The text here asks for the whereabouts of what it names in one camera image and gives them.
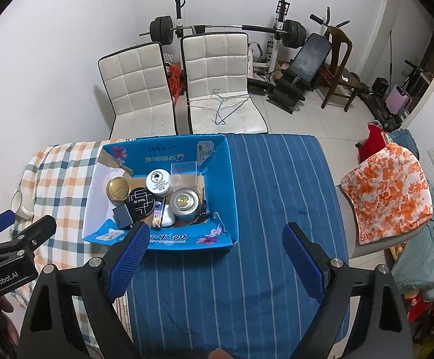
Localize space print lighter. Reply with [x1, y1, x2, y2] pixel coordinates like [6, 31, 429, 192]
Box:
[151, 199, 165, 229]

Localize teal blanket pile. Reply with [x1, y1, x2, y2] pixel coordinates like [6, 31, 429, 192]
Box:
[391, 128, 434, 303]

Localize plaid checkered cloth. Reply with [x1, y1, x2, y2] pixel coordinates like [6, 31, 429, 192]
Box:
[8, 139, 133, 349]

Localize red plastic bag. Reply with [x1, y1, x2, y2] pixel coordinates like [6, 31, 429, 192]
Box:
[166, 63, 185, 105]

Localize white tin black lid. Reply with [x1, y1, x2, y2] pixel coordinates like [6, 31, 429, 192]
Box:
[127, 187, 155, 220]

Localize right white padded chair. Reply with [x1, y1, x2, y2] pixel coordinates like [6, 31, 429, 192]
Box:
[180, 33, 268, 135]

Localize black usb charger block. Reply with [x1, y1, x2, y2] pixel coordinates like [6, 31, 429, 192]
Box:
[113, 203, 134, 229]

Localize black car key bunch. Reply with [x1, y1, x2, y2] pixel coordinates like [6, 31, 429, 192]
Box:
[195, 211, 211, 224]

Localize blue milk carton box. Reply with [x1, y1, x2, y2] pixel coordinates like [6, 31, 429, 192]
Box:
[82, 135, 239, 251]

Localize white padded chair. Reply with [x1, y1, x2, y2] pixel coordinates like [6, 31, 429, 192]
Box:
[180, 33, 268, 135]
[97, 42, 177, 139]

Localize brown wooden chair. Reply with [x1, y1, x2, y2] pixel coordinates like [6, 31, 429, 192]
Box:
[319, 26, 366, 112]

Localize clear plastic box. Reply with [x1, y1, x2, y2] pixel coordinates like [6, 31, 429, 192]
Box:
[170, 161, 198, 191]

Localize white earbud case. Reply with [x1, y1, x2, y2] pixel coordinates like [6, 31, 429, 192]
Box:
[161, 204, 176, 228]

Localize blue striped tablecloth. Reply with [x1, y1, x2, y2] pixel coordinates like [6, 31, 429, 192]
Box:
[128, 134, 348, 358]

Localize black weight bench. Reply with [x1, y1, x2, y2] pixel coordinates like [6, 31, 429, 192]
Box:
[267, 33, 331, 114]

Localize wire clothes hangers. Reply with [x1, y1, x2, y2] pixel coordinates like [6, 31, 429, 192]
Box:
[187, 89, 252, 127]

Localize left white padded chair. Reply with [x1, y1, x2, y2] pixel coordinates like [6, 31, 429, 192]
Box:
[97, 42, 177, 139]

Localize gold tape roll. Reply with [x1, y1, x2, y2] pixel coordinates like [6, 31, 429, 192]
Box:
[105, 176, 131, 203]

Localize silver round metal tin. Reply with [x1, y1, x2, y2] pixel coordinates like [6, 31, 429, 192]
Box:
[169, 188, 201, 221]

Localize red cloth item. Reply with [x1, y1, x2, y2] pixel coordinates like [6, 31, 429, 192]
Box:
[355, 121, 389, 163]

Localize white round labelled tin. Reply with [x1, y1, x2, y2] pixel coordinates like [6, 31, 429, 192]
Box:
[145, 169, 171, 197]

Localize white tape roll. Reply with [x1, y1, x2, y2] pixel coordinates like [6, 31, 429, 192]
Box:
[11, 191, 34, 220]

